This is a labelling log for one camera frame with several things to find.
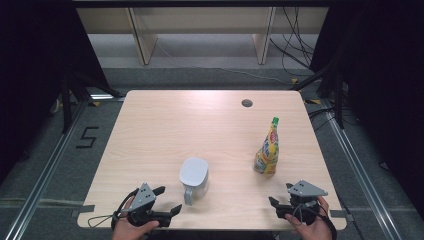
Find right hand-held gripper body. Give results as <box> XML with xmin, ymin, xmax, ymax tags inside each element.
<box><xmin>276</xmin><ymin>179</ymin><xmax>329</xmax><ymax>225</ymax></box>

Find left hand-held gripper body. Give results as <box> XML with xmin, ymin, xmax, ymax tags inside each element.
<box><xmin>121</xmin><ymin>182</ymin><xmax>172</xmax><ymax>228</ymax></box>

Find yellow spouted refill pouch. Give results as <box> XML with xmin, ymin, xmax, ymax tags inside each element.
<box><xmin>252</xmin><ymin>116</ymin><xmax>280</xmax><ymax>176</ymax></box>

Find grey lidded jar with handle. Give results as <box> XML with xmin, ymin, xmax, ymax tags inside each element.
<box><xmin>179</xmin><ymin>157</ymin><xmax>210</xmax><ymax>207</ymax></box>

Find person's left hand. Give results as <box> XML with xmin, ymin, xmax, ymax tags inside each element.
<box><xmin>111</xmin><ymin>196</ymin><xmax>160</xmax><ymax>240</ymax></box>

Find person's right hand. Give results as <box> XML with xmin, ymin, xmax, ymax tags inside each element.
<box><xmin>284</xmin><ymin>195</ymin><xmax>334</xmax><ymax>240</ymax></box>

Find grey tape strip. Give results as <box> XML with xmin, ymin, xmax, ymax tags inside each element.
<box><xmin>329</xmin><ymin>209</ymin><xmax>354</xmax><ymax>222</ymax></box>
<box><xmin>70</xmin><ymin>204</ymin><xmax>96</xmax><ymax>218</ymax></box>

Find black metal stand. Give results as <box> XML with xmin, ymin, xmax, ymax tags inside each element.
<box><xmin>59</xmin><ymin>71</ymin><xmax>124</xmax><ymax>134</ymax></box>
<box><xmin>291</xmin><ymin>63</ymin><xmax>346</xmax><ymax>129</ymax></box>

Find short silver metal bar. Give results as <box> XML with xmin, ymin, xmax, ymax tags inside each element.
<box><xmin>89</xmin><ymin>94</ymin><xmax>126</xmax><ymax>102</ymax></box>

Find dark curtain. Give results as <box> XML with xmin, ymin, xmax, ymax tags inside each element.
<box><xmin>0</xmin><ymin>0</ymin><xmax>111</xmax><ymax>181</ymax></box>
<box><xmin>309</xmin><ymin>0</ymin><xmax>424</xmax><ymax>218</ymax></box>

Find light wooden shelf unit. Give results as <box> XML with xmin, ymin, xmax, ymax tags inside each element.
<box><xmin>75</xmin><ymin>6</ymin><xmax>329</xmax><ymax>66</ymax></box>

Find thin black cable loop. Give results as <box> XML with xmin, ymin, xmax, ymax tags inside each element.
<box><xmin>87</xmin><ymin>188</ymin><xmax>140</xmax><ymax>230</ymax></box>

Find aluminium floor rail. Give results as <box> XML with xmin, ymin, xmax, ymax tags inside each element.
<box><xmin>4</xmin><ymin>99</ymin><xmax>89</xmax><ymax>240</ymax></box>
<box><xmin>321</xmin><ymin>99</ymin><xmax>401</xmax><ymax>240</ymax></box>

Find black floor cables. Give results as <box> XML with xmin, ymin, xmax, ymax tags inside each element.
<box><xmin>308</xmin><ymin>107</ymin><xmax>336</xmax><ymax>132</ymax></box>

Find bundle of black cables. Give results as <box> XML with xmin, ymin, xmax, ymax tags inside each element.
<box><xmin>269</xmin><ymin>6</ymin><xmax>316</xmax><ymax>78</ymax></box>

